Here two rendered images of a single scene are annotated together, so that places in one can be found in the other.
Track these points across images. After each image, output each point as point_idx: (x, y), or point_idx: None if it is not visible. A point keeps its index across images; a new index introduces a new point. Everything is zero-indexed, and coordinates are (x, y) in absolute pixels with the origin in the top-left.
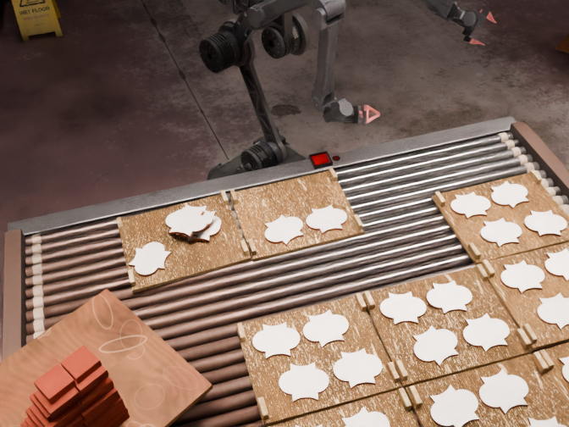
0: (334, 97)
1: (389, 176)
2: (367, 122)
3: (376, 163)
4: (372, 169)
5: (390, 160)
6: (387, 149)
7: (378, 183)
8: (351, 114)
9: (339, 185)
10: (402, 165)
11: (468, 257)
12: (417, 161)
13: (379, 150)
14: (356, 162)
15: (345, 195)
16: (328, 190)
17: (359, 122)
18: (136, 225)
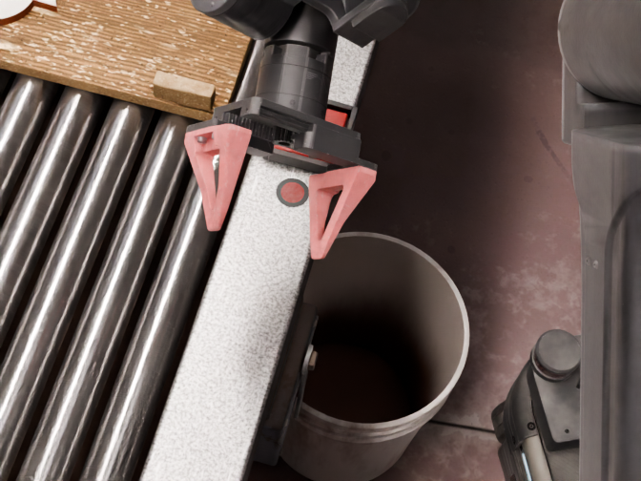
0: (344, 15)
1: (59, 287)
2: (185, 135)
3: (160, 292)
4: (155, 274)
5: (139, 353)
6: (213, 393)
7: (61, 234)
8: (259, 94)
9: (156, 126)
10: (78, 372)
11: None
12: (60, 444)
13: (228, 363)
14: (223, 242)
15: (72, 78)
16: (134, 51)
17: (213, 116)
18: None
